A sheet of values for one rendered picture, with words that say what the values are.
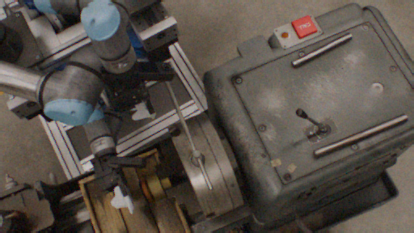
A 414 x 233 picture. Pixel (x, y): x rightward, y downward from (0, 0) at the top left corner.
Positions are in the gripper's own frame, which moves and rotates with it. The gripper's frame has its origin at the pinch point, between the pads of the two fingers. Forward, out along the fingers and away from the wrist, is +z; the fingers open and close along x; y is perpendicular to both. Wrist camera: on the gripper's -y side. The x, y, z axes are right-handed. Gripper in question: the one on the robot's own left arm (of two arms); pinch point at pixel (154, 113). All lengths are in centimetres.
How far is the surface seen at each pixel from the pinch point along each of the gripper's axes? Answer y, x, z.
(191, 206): 1.0, 11.3, 31.9
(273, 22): -87, -125, 104
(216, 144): -12.5, 4.7, 16.9
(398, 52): -73, 2, 14
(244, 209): -15, 7, 57
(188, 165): -3.0, 7.0, 17.8
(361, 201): -63, 8, 92
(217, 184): -8.2, 13.1, 23.2
